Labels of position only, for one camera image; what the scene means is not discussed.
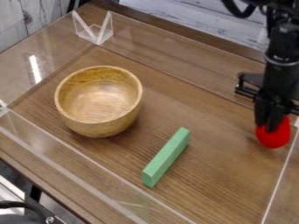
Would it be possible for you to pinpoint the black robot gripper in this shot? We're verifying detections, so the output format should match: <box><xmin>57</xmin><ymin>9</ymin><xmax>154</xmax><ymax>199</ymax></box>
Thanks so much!
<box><xmin>235</xmin><ymin>56</ymin><xmax>299</xmax><ymax>132</ymax></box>

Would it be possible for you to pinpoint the red strawberry toy fruit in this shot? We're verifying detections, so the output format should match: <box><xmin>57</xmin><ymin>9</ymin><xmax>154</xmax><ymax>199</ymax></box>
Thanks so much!
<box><xmin>255</xmin><ymin>115</ymin><xmax>291</xmax><ymax>149</ymax></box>

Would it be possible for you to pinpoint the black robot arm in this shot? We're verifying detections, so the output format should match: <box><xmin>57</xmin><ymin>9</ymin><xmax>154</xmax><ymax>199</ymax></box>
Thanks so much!
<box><xmin>220</xmin><ymin>0</ymin><xmax>299</xmax><ymax>132</ymax></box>

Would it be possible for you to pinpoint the green rectangular block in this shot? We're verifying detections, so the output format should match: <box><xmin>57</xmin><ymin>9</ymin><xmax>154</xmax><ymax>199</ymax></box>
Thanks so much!
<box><xmin>141</xmin><ymin>127</ymin><xmax>190</xmax><ymax>188</ymax></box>

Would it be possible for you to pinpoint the light wooden bowl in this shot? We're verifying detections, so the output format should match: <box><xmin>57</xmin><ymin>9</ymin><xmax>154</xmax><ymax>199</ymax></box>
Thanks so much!
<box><xmin>53</xmin><ymin>66</ymin><xmax>144</xmax><ymax>138</ymax></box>

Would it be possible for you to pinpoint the clear acrylic corner bracket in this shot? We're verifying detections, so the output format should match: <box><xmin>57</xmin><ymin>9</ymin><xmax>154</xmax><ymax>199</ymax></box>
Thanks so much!
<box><xmin>70</xmin><ymin>11</ymin><xmax>113</xmax><ymax>46</ymax></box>

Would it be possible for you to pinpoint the clear acrylic front wall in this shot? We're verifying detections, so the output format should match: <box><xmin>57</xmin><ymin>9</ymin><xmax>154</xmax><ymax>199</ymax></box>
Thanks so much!
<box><xmin>0</xmin><ymin>101</ymin><xmax>194</xmax><ymax>224</ymax></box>

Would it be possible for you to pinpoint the black table leg bracket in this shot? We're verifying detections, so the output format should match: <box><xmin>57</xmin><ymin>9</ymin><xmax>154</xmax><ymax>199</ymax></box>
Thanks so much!
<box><xmin>24</xmin><ymin>185</ymin><xmax>66</xmax><ymax>224</ymax></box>

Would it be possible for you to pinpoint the black cable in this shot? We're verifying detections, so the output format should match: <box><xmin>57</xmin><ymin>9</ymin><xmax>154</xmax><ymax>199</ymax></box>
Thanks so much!
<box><xmin>0</xmin><ymin>200</ymin><xmax>49</xmax><ymax>224</ymax></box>

